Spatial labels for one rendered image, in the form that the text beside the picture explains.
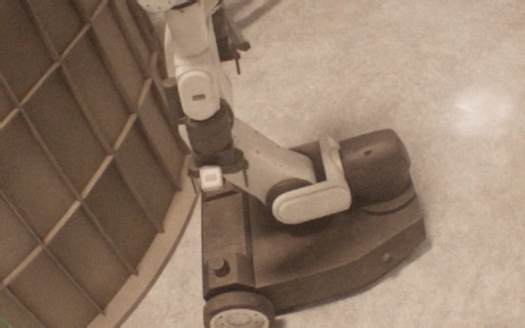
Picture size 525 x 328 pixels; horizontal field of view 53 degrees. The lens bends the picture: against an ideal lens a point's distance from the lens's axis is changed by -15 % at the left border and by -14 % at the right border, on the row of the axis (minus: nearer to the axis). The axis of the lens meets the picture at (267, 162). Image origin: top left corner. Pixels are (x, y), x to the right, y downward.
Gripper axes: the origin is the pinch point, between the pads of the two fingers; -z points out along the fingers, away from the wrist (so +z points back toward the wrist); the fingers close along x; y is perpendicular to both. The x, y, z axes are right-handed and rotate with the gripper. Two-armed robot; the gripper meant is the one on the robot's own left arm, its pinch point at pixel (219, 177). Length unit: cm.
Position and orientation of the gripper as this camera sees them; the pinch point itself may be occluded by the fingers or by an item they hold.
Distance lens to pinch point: 131.1
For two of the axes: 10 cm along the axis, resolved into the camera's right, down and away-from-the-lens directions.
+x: -9.9, 1.3, 0.2
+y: 0.8, 6.6, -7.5
